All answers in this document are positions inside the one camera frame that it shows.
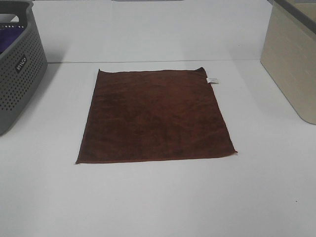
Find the brown towel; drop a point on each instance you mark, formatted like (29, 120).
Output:
(154, 116)

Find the purple towel in basket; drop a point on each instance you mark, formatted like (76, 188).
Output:
(7, 37)

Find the grey perforated plastic basket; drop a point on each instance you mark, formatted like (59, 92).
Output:
(23, 61)

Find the beige plastic basket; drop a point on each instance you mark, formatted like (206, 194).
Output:
(289, 54)

